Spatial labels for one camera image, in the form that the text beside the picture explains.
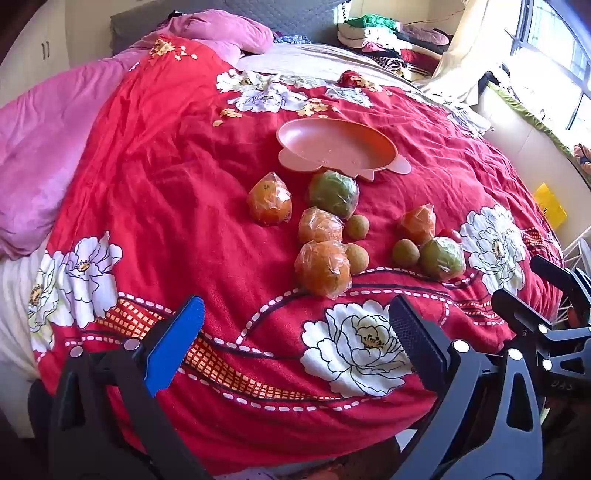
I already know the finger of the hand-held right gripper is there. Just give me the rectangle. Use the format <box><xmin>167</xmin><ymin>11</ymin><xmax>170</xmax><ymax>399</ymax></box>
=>
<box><xmin>530</xmin><ymin>255</ymin><xmax>591</xmax><ymax>324</ymax></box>
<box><xmin>491</xmin><ymin>288</ymin><xmax>591</xmax><ymax>370</ymax></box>

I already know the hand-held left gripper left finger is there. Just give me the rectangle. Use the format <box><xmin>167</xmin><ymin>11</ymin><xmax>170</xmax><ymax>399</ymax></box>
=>
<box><xmin>48</xmin><ymin>295</ymin><xmax>218</xmax><ymax>480</ymax></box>

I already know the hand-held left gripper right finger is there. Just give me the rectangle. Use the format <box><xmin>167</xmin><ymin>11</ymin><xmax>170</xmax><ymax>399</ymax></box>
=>
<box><xmin>388</xmin><ymin>294</ymin><xmax>546</xmax><ymax>480</ymax></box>

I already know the plastic-wrapped green fruit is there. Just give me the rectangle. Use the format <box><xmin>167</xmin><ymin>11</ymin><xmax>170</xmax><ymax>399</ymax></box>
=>
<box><xmin>419</xmin><ymin>237</ymin><xmax>466</xmax><ymax>281</ymax></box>
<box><xmin>308</xmin><ymin>170</ymin><xmax>360</xmax><ymax>220</ymax></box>

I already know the small brown round fruit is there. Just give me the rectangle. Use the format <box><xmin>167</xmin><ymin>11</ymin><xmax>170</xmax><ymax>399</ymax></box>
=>
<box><xmin>344</xmin><ymin>243</ymin><xmax>370</xmax><ymax>273</ymax></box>
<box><xmin>392</xmin><ymin>239</ymin><xmax>420</xmax><ymax>267</ymax></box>
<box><xmin>345</xmin><ymin>215</ymin><xmax>371</xmax><ymax>241</ymax></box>

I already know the plastic-wrapped orange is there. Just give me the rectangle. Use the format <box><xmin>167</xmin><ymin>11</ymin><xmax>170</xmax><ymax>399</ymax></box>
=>
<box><xmin>294</xmin><ymin>240</ymin><xmax>352</xmax><ymax>300</ymax></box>
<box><xmin>398</xmin><ymin>204</ymin><xmax>437</xmax><ymax>245</ymax></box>
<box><xmin>247</xmin><ymin>172</ymin><xmax>293</xmax><ymax>226</ymax></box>
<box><xmin>298</xmin><ymin>206</ymin><xmax>345</xmax><ymax>244</ymax></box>

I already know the pink plastic plate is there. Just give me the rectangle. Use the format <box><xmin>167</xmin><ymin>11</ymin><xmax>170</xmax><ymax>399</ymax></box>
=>
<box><xmin>276</xmin><ymin>117</ymin><xmax>411</xmax><ymax>182</ymax></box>

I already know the yellow bag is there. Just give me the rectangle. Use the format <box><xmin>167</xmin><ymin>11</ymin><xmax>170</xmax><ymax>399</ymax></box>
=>
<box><xmin>534</xmin><ymin>182</ymin><xmax>568</xmax><ymax>230</ymax></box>

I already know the red floral blanket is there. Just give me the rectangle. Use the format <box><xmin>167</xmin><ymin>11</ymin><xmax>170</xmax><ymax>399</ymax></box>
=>
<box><xmin>28</xmin><ymin>34</ymin><xmax>566</xmax><ymax>476</ymax></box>

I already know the green cloth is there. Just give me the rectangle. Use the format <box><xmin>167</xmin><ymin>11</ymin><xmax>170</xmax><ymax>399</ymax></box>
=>
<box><xmin>489</xmin><ymin>82</ymin><xmax>574</xmax><ymax>158</ymax></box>

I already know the white sheet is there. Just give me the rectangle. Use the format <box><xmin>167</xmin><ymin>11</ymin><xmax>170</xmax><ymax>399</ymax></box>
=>
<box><xmin>0</xmin><ymin>237</ymin><xmax>49</xmax><ymax>386</ymax></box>

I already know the window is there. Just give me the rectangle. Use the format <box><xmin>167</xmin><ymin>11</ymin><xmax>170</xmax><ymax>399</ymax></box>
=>
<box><xmin>505</xmin><ymin>0</ymin><xmax>591</xmax><ymax>144</ymax></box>

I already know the pink quilt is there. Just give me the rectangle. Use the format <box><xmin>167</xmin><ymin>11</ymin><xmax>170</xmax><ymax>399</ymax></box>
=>
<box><xmin>0</xmin><ymin>9</ymin><xmax>275</xmax><ymax>259</ymax></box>

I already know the cream curtain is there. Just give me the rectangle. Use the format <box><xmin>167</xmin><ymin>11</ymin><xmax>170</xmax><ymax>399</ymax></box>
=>
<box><xmin>416</xmin><ymin>0</ymin><xmax>525</xmax><ymax>106</ymax></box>

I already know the pile of folded clothes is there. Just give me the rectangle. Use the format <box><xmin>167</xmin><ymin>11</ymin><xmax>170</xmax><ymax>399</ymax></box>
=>
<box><xmin>336</xmin><ymin>14</ymin><xmax>455</xmax><ymax>78</ymax></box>

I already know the beige bed sheet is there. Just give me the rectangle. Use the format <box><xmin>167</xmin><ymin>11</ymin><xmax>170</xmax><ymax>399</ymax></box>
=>
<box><xmin>238</xmin><ymin>43</ymin><xmax>444</xmax><ymax>95</ymax></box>

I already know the white wardrobe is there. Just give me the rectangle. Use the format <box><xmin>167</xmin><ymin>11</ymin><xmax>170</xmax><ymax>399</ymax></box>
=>
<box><xmin>0</xmin><ymin>0</ymin><xmax>71</xmax><ymax>109</ymax></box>

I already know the grey padded headboard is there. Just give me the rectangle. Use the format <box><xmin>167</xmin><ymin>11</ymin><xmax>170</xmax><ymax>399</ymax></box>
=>
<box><xmin>111</xmin><ymin>0</ymin><xmax>352</xmax><ymax>55</ymax></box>

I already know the white wire rack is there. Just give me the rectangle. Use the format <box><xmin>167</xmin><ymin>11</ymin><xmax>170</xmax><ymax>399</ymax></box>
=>
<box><xmin>556</xmin><ymin>237</ymin><xmax>591</xmax><ymax>326</ymax></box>

